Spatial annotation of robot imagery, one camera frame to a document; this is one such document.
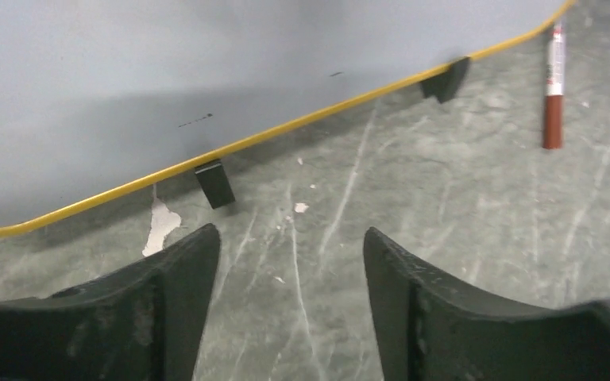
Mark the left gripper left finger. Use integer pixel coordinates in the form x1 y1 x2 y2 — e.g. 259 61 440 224
0 224 221 381

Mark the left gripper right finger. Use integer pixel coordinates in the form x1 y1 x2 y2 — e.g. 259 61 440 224
363 228 610 381

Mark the yellow framed whiteboard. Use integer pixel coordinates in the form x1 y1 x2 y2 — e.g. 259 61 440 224
0 1 569 237

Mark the white brown whiteboard marker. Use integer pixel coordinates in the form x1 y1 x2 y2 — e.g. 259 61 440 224
542 21 566 149

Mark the black whiteboard foot clip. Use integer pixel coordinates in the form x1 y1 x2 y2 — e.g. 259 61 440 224
419 56 471 104
194 159 235 209

